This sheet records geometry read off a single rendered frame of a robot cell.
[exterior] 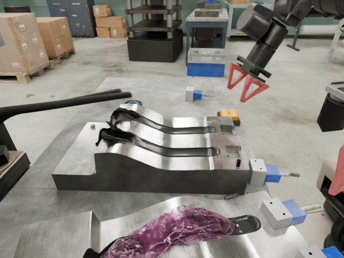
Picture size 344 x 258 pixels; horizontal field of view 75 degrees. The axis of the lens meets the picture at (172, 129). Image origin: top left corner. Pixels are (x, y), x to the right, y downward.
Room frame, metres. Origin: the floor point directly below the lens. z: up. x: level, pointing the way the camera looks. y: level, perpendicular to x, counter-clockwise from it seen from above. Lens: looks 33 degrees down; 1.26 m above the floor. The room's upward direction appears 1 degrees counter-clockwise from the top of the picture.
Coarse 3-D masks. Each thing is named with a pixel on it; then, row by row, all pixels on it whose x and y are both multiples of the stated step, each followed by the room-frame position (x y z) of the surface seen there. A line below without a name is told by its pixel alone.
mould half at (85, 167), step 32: (96, 128) 0.64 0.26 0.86; (128, 128) 0.53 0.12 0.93; (64, 160) 0.48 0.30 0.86; (96, 160) 0.42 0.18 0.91; (128, 160) 0.42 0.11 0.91; (160, 160) 0.44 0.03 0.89; (192, 160) 0.44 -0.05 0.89; (224, 160) 0.44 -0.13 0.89; (160, 192) 0.41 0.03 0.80; (192, 192) 0.41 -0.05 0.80; (224, 192) 0.40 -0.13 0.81
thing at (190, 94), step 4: (188, 88) 1.00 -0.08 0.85; (192, 88) 1.00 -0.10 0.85; (188, 92) 0.97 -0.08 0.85; (192, 92) 0.97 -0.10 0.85; (196, 92) 0.98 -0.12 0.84; (200, 92) 0.98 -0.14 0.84; (188, 96) 0.97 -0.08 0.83; (192, 96) 0.97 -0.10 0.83; (196, 96) 0.97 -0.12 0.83; (200, 96) 0.96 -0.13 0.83; (208, 96) 0.97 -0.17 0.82; (212, 96) 0.97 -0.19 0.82; (188, 100) 0.97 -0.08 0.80; (192, 100) 0.97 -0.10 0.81
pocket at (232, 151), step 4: (228, 148) 0.50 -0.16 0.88; (232, 148) 0.50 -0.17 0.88; (236, 148) 0.50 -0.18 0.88; (240, 148) 0.49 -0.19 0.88; (228, 152) 0.50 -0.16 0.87; (232, 152) 0.50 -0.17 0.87; (236, 152) 0.50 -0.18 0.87; (240, 152) 0.49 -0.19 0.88; (228, 156) 0.49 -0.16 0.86; (232, 156) 0.48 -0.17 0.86; (236, 156) 0.48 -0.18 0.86; (240, 156) 0.47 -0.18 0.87
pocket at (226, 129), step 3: (222, 126) 0.61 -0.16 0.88; (225, 126) 0.60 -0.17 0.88; (228, 126) 0.60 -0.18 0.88; (231, 126) 0.60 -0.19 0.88; (222, 129) 0.61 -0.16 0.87; (225, 129) 0.60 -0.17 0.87; (228, 129) 0.60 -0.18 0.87; (231, 129) 0.60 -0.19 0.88; (222, 132) 0.60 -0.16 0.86; (225, 132) 0.60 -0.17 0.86; (228, 132) 0.60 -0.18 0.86; (231, 132) 0.60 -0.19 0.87
